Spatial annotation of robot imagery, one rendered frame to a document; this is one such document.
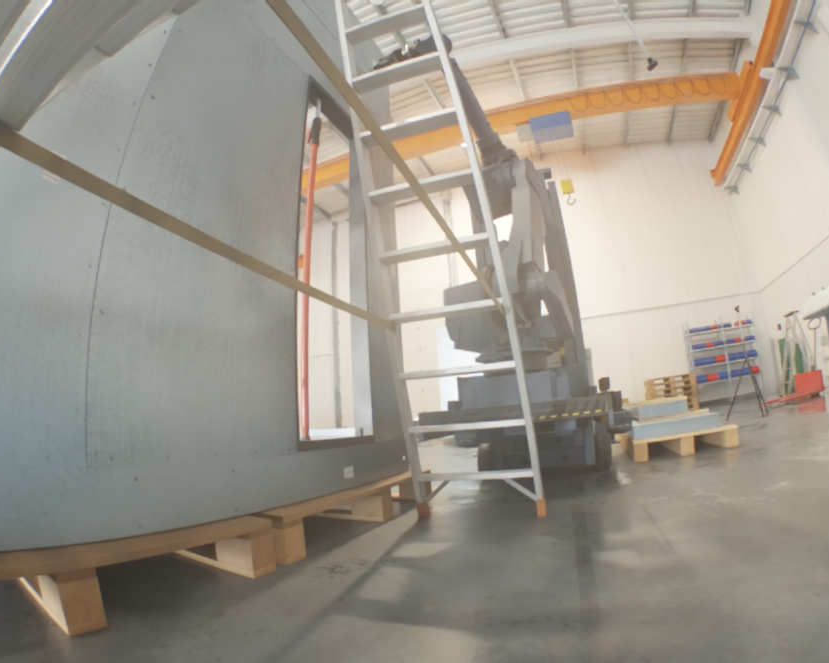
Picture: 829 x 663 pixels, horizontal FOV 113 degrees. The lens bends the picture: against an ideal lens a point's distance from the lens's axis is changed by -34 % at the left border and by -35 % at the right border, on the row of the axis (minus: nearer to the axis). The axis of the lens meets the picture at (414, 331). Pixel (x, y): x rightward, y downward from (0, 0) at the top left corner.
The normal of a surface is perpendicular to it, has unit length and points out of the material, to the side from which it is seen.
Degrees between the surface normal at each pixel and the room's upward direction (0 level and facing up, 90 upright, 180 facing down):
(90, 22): 180
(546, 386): 90
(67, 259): 90
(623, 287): 90
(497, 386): 90
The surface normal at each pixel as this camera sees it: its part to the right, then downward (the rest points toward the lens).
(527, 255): -0.60, -0.44
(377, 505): -0.39, -0.17
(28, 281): 0.92, -0.14
